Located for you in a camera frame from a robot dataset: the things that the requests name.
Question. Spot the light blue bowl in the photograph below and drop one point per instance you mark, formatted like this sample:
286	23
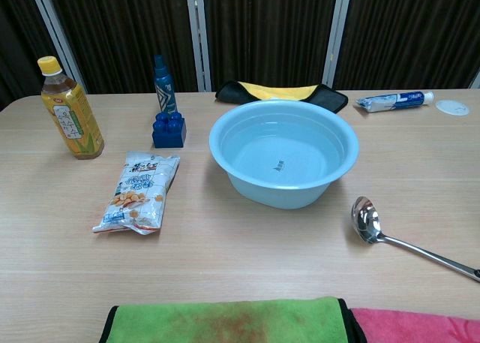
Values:
240	133

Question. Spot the blue plastic building block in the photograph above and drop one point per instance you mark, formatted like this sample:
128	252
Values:
168	134

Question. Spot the yellow and black cloth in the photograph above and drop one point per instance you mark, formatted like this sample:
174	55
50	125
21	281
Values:
277	89

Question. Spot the blue spray bottle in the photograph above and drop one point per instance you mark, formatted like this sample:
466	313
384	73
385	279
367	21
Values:
165	91

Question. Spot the white snack bag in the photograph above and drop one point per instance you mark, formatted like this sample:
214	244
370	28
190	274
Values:
138	193

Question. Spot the green microfiber cloth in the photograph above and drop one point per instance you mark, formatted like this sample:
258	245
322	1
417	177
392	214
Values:
225	320

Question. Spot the white blue toothpaste tube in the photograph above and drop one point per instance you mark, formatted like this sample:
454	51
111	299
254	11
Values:
390	101

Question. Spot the yellow corn tea bottle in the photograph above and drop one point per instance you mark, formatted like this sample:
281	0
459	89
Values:
71	121

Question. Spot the white round plastic lid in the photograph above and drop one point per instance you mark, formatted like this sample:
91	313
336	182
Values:
452	107

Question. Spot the pink microfiber cloth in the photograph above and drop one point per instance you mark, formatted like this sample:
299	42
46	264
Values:
412	326

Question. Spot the white partition post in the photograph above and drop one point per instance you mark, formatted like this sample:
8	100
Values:
476	82
336	39
58	39
199	39

